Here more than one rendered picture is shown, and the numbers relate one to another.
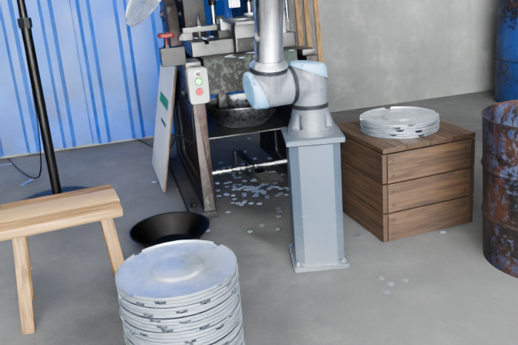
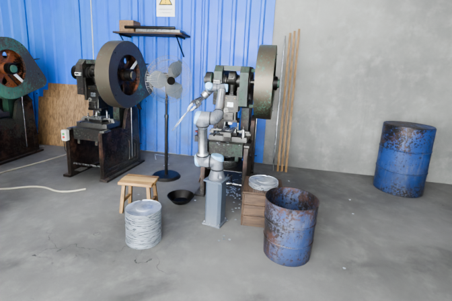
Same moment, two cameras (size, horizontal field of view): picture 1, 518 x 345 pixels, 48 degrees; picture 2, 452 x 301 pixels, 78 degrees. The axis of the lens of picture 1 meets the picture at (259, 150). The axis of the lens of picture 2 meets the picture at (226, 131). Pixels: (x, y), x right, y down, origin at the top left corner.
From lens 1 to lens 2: 1.41 m
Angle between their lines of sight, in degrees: 24
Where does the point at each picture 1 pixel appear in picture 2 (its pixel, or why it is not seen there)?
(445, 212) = not seen: hidden behind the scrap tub
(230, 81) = (217, 150)
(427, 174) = (260, 205)
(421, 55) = (343, 152)
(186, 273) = (142, 209)
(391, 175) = (245, 201)
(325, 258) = (212, 222)
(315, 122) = (214, 175)
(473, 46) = (373, 154)
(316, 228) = (210, 211)
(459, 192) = not seen: hidden behind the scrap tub
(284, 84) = (204, 160)
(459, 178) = not seen: hidden behind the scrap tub
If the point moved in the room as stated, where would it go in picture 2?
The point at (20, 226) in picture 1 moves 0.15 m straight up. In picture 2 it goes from (124, 182) to (123, 167)
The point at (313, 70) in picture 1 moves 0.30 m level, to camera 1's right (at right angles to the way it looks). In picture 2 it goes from (215, 158) to (246, 164)
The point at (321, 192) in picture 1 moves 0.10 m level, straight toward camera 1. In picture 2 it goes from (213, 199) to (206, 203)
